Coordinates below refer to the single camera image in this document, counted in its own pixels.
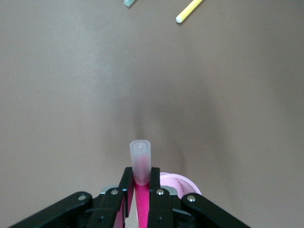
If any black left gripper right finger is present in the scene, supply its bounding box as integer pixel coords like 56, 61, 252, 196
147, 167, 250, 228

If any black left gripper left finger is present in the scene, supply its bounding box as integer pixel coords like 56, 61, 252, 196
9, 167, 135, 228

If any pink marker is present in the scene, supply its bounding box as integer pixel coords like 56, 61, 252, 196
129, 140, 152, 228

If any pink mesh cup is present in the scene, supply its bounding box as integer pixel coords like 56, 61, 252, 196
159, 172, 202, 200

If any yellow marker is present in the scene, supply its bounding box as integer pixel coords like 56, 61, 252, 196
175, 0, 204, 24

